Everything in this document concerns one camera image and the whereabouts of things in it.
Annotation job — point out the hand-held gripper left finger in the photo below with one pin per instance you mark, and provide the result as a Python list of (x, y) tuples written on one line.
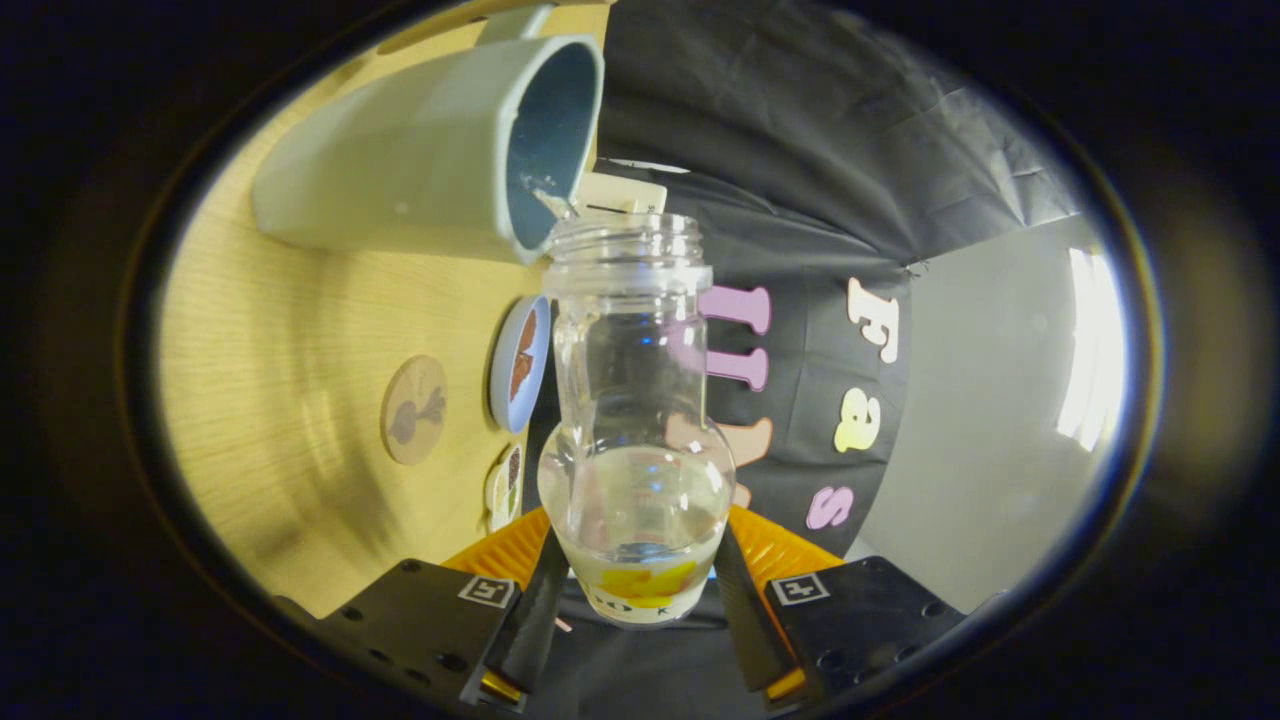
[(530, 630)]

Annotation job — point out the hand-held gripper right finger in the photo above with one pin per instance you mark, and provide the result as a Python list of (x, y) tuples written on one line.
[(745, 625)]

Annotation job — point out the clear glass juice bottle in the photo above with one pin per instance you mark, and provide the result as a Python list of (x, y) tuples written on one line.
[(640, 500)]

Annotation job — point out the round wooden coaster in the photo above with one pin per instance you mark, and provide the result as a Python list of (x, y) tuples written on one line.
[(400, 385)]

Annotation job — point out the white divided dish with grains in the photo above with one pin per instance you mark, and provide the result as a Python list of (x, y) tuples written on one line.
[(497, 495)]

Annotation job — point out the blue plate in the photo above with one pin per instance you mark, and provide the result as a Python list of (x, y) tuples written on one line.
[(500, 395)]

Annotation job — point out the brown food pieces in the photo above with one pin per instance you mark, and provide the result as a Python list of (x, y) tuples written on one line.
[(522, 355)]

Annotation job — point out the wooden table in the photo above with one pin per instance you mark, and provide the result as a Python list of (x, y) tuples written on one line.
[(280, 350)]

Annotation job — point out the white toaster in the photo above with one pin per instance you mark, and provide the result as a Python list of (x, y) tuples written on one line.
[(620, 195)]

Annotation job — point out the black backdrop cloth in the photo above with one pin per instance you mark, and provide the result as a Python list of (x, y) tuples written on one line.
[(800, 120)]

